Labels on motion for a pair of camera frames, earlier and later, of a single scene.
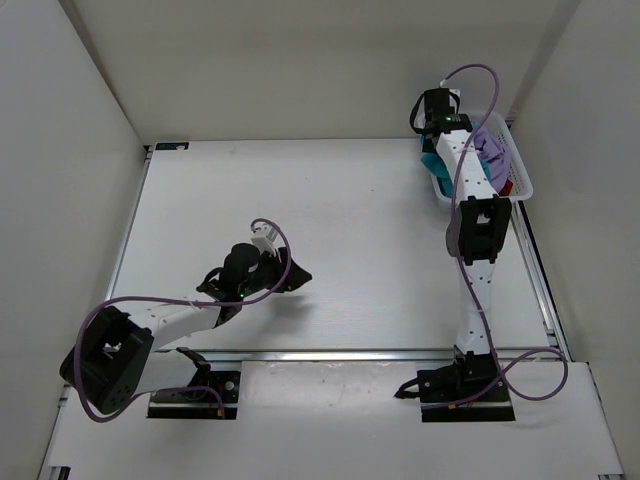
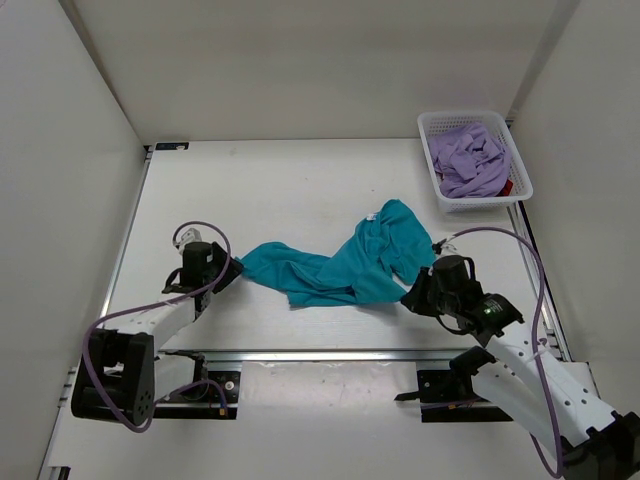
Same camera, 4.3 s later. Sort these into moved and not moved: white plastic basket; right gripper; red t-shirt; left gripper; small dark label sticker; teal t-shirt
Moved: right gripper; teal t-shirt; left gripper
Not moved: white plastic basket; small dark label sticker; red t-shirt
